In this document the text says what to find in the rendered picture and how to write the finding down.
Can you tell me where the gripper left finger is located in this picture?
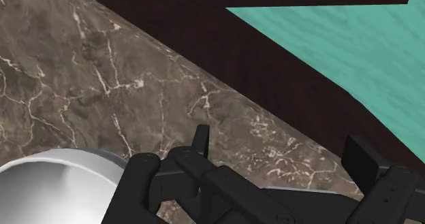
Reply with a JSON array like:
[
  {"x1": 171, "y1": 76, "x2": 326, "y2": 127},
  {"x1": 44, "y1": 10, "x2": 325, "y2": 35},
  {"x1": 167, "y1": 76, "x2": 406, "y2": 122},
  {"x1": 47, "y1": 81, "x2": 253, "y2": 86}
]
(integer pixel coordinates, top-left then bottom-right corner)
[{"x1": 101, "y1": 124, "x2": 297, "y2": 224}]

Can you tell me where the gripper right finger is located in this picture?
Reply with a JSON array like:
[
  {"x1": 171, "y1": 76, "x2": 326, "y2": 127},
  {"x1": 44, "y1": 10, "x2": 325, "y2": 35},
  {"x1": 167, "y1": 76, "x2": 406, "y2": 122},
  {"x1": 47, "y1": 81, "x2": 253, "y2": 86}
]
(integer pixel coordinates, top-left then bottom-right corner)
[{"x1": 341, "y1": 135, "x2": 425, "y2": 224}]

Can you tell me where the white bowl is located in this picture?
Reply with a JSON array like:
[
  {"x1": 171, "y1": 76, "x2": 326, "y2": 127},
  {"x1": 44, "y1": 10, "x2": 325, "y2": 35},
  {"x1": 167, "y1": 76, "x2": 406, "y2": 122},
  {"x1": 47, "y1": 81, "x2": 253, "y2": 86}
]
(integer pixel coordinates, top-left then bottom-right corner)
[{"x1": 0, "y1": 147, "x2": 129, "y2": 224}]

